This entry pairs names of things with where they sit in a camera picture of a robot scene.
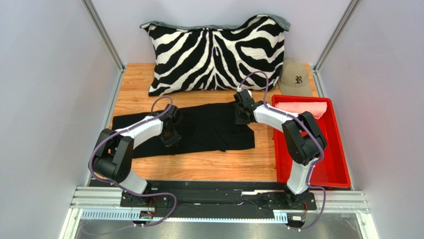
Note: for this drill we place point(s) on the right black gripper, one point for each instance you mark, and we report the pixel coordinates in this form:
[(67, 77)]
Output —
[(241, 116)]

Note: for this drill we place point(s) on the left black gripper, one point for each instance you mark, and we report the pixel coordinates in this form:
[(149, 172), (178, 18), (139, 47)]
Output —
[(174, 139)]

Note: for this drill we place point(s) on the black t-shirt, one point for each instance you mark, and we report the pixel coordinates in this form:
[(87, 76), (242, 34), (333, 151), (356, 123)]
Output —
[(209, 127)]

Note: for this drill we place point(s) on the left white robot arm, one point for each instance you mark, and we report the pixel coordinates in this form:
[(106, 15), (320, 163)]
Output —
[(112, 156)]

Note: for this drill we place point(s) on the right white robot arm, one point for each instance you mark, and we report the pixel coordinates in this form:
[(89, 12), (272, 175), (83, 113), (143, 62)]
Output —
[(304, 139)]

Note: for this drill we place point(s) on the beige baseball cap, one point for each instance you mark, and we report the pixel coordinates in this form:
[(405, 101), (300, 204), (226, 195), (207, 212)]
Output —
[(294, 79)]

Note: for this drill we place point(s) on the rolled pink t-shirt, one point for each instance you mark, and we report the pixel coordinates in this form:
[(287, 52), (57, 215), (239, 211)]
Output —
[(317, 109)]

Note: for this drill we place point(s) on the zebra striped pillow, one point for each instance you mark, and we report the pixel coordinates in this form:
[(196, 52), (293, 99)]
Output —
[(217, 57)]

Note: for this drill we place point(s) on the red plastic tray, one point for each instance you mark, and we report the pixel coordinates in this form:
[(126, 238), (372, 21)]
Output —
[(330, 172)]

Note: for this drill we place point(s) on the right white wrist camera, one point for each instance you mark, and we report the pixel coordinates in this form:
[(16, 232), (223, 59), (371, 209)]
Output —
[(244, 93)]

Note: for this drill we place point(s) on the right aluminium frame post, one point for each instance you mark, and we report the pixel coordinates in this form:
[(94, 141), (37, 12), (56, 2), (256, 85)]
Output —
[(339, 29)]

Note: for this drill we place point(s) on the aluminium frame post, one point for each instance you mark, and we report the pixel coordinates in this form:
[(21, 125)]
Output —
[(95, 17), (339, 29)]

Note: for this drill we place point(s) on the left aluminium frame post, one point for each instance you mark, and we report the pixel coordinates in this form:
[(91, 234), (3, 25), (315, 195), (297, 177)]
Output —
[(95, 17)]

